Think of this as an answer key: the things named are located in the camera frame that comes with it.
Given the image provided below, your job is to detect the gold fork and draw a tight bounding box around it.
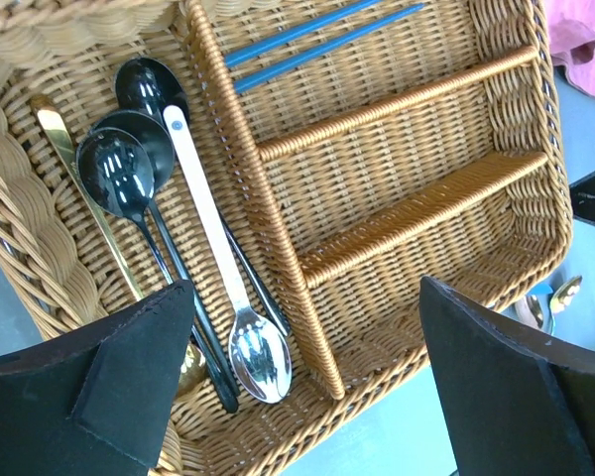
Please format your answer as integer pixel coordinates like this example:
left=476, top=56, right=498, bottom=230
left=549, top=275, right=583, bottom=314

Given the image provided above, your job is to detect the black round spoon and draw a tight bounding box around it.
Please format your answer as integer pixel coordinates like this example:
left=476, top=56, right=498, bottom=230
left=74, top=127, right=240, bottom=416

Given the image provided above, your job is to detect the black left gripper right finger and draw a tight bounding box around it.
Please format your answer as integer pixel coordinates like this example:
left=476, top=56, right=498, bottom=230
left=419, top=276, right=595, bottom=475

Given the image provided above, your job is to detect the gold spoon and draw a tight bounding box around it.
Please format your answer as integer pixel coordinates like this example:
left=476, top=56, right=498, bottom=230
left=29, top=94, right=208, bottom=398

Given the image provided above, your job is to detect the black oval spoon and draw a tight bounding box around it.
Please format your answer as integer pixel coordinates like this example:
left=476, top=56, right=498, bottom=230
left=114, top=57, right=291, bottom=336

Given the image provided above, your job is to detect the pink handled spoon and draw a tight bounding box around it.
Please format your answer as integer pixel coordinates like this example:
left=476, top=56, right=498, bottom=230
left=163, top=105, right=293, bottom=404

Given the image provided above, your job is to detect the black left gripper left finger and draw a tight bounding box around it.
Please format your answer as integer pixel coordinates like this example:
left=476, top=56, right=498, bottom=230
left=0, top=281, right=194, bottom=475

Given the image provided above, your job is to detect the pink crumpled cloth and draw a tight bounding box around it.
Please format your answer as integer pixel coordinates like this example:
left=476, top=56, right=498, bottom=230
left=544, top=0, right=595, bottom=98

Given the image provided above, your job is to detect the wicker cutlery tray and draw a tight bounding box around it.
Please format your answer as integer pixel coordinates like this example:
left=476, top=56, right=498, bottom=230
left=0, top=1, right=572, bottom=475

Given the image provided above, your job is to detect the blue chopstick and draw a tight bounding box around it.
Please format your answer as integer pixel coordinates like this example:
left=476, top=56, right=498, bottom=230
left=225, top=0, right=379, bottom=67
left=234, top=2, right=426, bottom=94

